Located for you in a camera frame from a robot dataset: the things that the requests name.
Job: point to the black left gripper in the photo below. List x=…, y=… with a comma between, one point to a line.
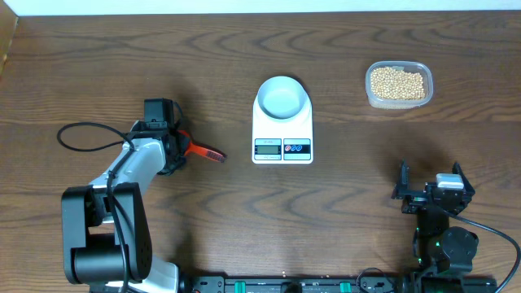
x=184, y=143

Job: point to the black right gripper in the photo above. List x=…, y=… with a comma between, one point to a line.
x=415, y=199

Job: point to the red plastic scoop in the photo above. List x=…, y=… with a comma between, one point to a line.
x=189, y=146

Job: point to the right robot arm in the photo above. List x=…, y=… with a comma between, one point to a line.
x=445, y=253

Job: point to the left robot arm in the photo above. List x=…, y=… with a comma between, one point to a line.
x=104, y=224

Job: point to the white digital kitchen scale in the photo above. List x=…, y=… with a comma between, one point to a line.
x=287, y=141

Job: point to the light grey bowl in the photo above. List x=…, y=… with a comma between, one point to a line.
x=282, y=97

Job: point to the clear plastic container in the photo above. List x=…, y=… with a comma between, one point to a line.
x=407, y=66

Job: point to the pile of soybeans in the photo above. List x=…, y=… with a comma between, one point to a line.
x=393, y=84

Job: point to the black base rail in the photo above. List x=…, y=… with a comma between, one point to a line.
x=365, y=283

